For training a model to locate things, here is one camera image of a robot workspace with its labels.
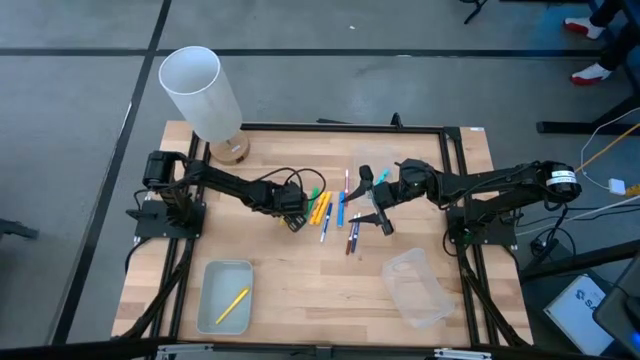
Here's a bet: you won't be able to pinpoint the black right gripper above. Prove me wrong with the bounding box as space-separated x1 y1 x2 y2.
342 165 404 237

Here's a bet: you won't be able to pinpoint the yellow highlighter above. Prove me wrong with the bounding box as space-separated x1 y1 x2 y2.
309 191 329 225
314 192 333 226

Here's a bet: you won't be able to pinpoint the blue dry-erase marker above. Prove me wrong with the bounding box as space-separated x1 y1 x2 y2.
319 202 334 244
350 212 362 254

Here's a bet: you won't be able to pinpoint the grey plastic bin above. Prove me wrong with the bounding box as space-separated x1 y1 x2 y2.
196 259 255 336

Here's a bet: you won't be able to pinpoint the white shade wooden base lamp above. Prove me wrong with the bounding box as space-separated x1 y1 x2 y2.
158 45 251 166

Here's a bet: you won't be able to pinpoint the black floor bar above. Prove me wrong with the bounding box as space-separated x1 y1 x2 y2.
519 239 640 284

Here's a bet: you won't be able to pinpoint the white box with logo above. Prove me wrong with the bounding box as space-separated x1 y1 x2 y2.
543 274 615 356

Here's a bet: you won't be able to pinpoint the person's foot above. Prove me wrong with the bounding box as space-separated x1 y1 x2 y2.
570 62 614 86

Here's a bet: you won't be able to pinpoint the black overhead crossbeam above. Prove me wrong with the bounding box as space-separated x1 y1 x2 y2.
0 338 640 360

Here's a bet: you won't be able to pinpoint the black chair base leg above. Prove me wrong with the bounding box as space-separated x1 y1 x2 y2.
0 218 40 241

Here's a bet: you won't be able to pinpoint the red shoes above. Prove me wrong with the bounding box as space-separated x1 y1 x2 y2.
563 17 606 40

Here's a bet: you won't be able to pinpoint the person's leg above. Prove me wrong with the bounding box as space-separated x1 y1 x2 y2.
597 22 640 71
588 0 624 27

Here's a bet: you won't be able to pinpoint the black aluminium table frame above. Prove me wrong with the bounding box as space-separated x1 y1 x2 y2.
119 112 534 351

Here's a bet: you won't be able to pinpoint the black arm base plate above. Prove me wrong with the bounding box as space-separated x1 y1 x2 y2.
125 199 207 240
446 205 519 246

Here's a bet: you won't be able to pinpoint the black diagonal frame strut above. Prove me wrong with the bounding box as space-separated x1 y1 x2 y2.
455 244 531 347
119 238 197 341

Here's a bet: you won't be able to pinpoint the silver frame bracket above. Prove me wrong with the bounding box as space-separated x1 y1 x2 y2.
433 348 492 360
155 343 214 360

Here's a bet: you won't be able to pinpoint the black desk leg frame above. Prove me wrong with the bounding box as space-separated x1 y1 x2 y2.
537 0 640 136

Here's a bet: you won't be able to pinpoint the white cable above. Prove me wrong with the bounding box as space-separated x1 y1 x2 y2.
579 107 640 191

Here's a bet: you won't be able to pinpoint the yellow cable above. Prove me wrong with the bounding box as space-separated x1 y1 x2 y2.
579 134 640 174

